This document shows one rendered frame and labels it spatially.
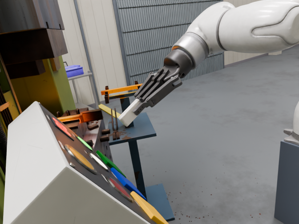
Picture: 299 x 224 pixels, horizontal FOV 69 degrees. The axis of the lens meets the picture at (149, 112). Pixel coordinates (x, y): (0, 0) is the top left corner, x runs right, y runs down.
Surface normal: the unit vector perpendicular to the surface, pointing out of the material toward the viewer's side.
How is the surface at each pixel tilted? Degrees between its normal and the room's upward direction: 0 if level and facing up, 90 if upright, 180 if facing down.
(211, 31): 85
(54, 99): 90
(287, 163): 90
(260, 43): 120
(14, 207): 30
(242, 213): 0
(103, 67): 90
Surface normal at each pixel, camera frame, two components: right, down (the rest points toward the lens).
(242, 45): -0.63, 0.73
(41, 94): 0.11, 0.33
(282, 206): -0.83, 0.29
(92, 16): 0.54, 0.22
